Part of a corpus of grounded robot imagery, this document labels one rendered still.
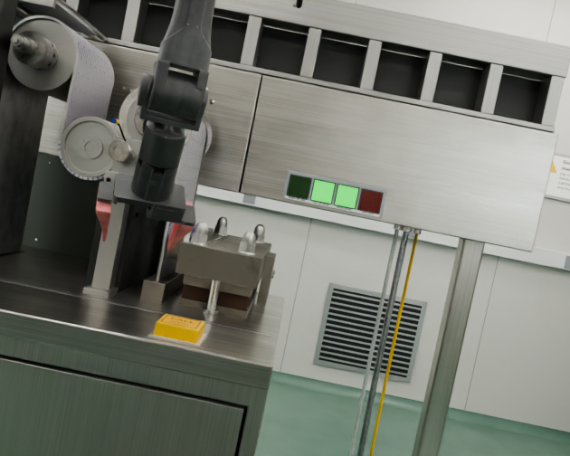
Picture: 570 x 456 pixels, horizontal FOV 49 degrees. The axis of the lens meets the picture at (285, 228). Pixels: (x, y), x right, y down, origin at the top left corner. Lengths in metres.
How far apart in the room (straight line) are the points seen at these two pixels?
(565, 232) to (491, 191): 2.61
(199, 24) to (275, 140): 0.77
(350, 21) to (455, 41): 0.26
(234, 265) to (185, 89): 0.48
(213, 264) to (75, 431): 0.38
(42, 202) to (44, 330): 0.71
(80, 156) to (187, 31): 0.55
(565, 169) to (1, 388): 3.61
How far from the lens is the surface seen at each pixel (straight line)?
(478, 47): 1.67
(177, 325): 1.01
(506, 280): 4.13
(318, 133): 1.57
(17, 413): 1.13
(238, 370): 0.99
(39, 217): 1.71
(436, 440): 1.89
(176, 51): 0.83
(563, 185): 4.20
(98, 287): 1.27
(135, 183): 0.91
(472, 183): 1.62
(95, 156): 1.30
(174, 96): 0.83
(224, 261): 1.21
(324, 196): 1.56
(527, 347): 4.24
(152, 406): 1.05
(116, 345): 1.01
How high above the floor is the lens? 1.16
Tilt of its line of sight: 3 degrees down
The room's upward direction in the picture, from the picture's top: 11 degrees clockwise
